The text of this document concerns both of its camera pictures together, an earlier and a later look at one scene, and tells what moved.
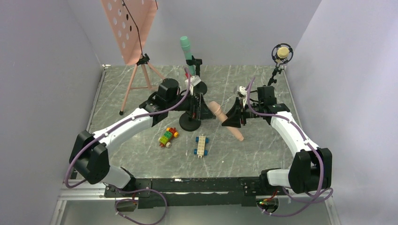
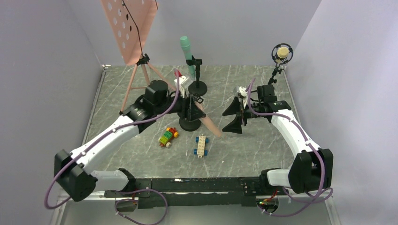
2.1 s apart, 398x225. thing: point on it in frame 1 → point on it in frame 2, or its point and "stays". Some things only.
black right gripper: (241, 111) stays
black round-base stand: (187, 124) stays
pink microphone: (222, 117) → (212, 126)
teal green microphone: (185, 44) stays
